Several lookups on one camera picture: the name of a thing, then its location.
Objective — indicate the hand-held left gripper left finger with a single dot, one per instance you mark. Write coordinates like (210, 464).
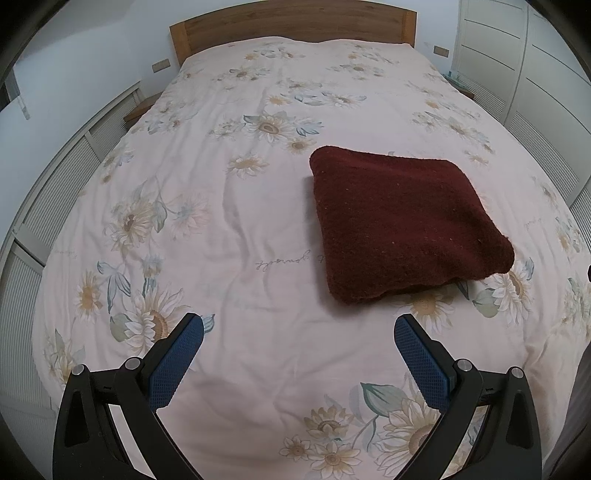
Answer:
(178, 364)

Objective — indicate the wooden bed headboard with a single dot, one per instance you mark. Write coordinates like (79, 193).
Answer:
(295, 27)

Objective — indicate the floral white bed quilt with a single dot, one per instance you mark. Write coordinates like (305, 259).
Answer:
(231, 230)

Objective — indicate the wooden nightstand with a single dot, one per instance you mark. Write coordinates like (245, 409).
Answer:
(464, 88)
(141, 107)

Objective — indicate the beige wall socket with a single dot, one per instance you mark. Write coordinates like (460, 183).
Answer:
(161, 65)
(442, 50)

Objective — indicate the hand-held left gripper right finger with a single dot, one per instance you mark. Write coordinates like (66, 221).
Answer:
(422, 364)

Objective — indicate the dark red towel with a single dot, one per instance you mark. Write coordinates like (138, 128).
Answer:
(406, 221)

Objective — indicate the white panelled wardrobe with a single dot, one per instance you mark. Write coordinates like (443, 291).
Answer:
(531, 83)

